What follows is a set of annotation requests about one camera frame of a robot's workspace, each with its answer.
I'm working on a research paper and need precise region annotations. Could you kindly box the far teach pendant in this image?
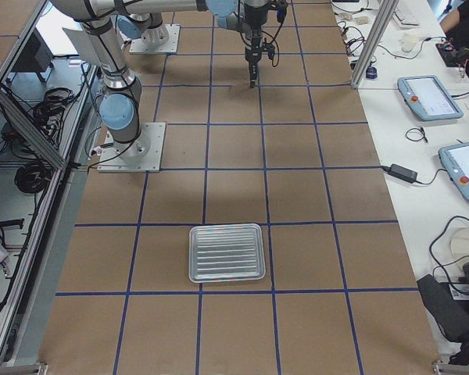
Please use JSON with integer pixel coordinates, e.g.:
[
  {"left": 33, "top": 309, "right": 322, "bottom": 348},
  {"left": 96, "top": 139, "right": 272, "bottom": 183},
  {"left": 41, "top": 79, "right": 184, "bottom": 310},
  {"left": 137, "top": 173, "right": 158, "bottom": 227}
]
[{"left": 397, "top": 75, "right": 464, "bottom": 122}]

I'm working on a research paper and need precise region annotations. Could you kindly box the silver metal tray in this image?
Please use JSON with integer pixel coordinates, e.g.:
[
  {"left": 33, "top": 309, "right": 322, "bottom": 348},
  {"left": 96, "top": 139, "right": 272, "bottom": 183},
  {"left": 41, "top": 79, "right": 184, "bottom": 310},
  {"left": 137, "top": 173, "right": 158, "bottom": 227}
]
[{"left": 188, "top": 223, "right": 266, "bottom": 283}]

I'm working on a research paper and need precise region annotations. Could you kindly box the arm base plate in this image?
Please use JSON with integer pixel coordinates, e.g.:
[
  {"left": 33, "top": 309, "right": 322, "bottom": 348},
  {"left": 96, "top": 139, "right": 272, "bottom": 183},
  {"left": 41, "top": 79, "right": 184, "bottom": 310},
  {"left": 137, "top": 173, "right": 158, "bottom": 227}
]
[
  {"left": 129, "top": 24, "right": 181, "bottom": 55},
  {"left": 96, "top": 123, "right": 166, "bottom": 173}
]

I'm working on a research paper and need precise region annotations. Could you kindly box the black power adapter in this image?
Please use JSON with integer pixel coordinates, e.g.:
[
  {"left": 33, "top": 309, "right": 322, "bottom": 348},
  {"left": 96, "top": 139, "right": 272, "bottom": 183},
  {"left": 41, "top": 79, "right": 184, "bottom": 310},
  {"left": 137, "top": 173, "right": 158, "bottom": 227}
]
[{"left": 381, "top": 163, "right": 417, "bottom": 184}]

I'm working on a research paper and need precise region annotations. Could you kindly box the teach pendant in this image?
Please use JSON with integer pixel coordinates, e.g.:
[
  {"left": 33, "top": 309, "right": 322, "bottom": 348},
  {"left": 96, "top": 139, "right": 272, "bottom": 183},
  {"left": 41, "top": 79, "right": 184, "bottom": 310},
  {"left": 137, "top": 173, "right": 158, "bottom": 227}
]
[
  {"left": 397, "top": 75, "right": 464, "bottom": 122},
  {"left": 438, "top": 142, "right": 469, "bottom": 202}
]

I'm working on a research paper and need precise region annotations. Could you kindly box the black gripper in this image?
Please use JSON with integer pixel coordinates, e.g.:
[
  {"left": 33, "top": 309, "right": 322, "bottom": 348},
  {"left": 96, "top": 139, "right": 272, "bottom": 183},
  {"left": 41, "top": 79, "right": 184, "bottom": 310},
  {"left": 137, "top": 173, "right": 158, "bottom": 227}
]
[{"left": 245, "top": 37, "right": 276, "bottom": 88}]

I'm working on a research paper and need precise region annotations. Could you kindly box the aluminium frame post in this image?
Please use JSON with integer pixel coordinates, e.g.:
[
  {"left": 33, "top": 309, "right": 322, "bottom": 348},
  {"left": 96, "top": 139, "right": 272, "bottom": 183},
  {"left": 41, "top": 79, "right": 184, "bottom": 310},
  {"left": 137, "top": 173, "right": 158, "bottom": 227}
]
[{"left": 351, "top": 0, "right": 399, "bottom": 88}]

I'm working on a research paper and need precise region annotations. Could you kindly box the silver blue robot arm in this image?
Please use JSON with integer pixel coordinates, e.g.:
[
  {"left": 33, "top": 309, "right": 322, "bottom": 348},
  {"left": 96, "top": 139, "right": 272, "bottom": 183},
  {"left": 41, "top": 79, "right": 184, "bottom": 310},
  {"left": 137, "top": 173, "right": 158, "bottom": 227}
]
[
  {"left": 52, "top": 1, "right": 208, "bottom": 148},
  {"left": 114, "top": 1, "right": 288, "bottom": 88}
]

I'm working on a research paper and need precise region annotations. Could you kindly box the near teach pendant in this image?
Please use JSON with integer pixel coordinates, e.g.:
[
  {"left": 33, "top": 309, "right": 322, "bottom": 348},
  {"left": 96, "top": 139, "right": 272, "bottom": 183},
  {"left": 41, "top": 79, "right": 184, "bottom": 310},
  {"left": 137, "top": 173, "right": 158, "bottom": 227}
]
[{"left": 438, "top": 142, "right": 469, "bottom": 202}]

